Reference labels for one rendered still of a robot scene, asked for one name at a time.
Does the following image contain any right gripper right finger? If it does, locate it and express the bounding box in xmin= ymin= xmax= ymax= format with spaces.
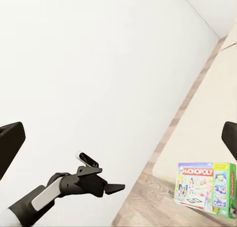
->
xmin=221 ymin=121 xmax=237 ymax=160

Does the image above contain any board game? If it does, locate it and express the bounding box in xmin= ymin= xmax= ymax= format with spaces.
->
xmin=174 ymin=162 xmax=237 ymax=219

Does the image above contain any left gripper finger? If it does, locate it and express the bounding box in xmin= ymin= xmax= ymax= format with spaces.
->
xmin=77 ymin=166 xmax=103 ymax=189
xmin=94 ymin=175 xmax=125 ymax=195

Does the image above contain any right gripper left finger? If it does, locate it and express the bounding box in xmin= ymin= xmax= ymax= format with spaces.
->
xmin=0 ymin=121 xmax=26 ymax=181

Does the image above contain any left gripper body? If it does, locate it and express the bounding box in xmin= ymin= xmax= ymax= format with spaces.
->
xmin=68 ymin=167 xmax=104 ymax=198

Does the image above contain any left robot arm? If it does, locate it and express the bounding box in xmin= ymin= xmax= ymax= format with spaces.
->
xmin=0 ymin=150 xmax=125 ymax=227

